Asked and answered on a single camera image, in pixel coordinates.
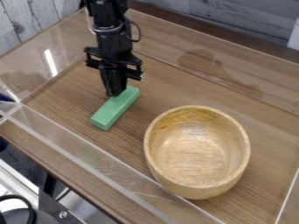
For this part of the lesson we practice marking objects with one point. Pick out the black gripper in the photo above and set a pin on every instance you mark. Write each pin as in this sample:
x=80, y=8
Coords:
x=112, y=58

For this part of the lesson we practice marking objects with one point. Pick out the green rectangular block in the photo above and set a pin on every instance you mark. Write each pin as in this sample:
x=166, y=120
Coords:
x=114, y=108

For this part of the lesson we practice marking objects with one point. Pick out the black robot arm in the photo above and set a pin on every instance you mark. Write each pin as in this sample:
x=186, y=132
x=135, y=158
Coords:
x=108, y=14

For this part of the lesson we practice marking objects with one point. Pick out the brown wooden bowl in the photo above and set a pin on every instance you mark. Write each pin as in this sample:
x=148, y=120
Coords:
x=196, y=150

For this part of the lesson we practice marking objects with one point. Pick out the blue object at left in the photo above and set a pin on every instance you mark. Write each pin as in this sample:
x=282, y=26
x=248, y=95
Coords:
x=5, y=98

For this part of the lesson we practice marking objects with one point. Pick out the white object at right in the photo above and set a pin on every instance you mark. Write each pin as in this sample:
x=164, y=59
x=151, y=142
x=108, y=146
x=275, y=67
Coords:
x=294, y=38

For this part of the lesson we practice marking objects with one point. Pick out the clear acrylic tray enclosure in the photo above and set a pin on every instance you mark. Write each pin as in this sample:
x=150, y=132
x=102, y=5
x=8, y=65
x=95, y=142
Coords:
x=247, y=78

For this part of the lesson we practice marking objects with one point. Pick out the black metal bracket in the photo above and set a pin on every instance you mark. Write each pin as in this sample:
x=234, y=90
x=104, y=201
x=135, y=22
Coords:
x=52, y=212

